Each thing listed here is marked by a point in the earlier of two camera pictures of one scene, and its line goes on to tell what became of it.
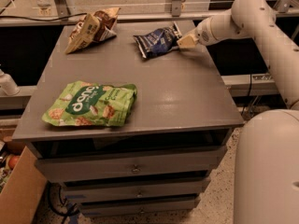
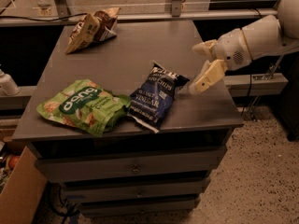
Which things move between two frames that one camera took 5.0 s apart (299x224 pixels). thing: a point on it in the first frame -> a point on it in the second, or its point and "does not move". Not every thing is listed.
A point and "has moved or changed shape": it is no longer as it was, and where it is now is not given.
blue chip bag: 159,41 -> 153,94
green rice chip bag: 83,104 has moved or changed shape
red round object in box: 13,161 does not move
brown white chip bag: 95,27 does not move
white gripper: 204,35 -> 231,50
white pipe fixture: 8,86 does not move
